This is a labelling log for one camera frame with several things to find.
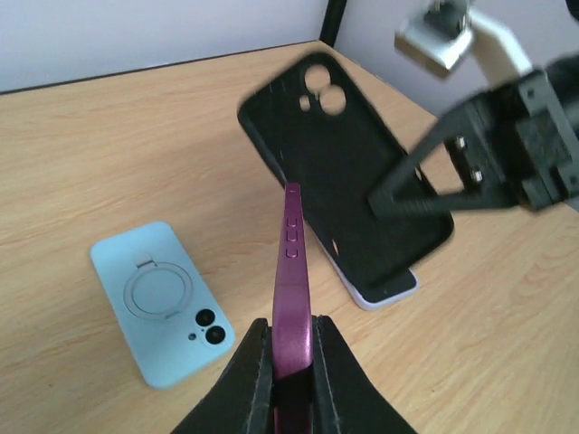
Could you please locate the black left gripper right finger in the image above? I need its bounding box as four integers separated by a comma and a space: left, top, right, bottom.
312, 316, 415, 434

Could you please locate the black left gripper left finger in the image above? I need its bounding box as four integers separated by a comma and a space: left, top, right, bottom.
174, 318, 274, 434

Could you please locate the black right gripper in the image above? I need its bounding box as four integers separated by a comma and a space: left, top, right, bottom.
368, 70, 578, 217

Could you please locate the purple smartphone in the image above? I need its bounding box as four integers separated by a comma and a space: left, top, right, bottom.
271, 183, 313, 433

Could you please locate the black phone case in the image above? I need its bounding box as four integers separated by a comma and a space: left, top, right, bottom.
238, 51, 454, 291

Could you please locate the lavender phone case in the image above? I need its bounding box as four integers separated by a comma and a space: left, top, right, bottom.
329, 259, 420, 311

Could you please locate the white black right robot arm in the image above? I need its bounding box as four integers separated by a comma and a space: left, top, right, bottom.
368, 1, 578, 218

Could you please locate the light blue card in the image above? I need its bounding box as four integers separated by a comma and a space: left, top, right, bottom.
90, 222, 235, 390

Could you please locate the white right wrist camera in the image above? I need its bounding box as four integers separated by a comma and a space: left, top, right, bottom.
394, 1, 533, 87

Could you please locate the black enclosure frame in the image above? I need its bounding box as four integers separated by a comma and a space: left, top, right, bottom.
1, 0, 346, 92

